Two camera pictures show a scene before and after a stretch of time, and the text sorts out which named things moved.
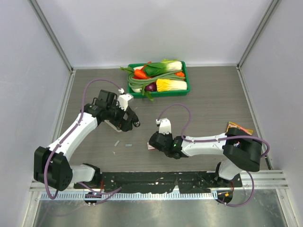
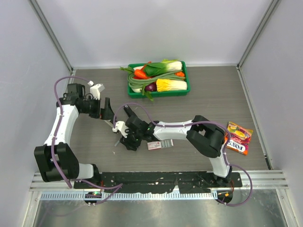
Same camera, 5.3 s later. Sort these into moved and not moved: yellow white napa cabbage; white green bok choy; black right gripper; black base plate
Moved: black right gripper
Not moved: white green bok choy; yellow white napa cabbage; black base plate
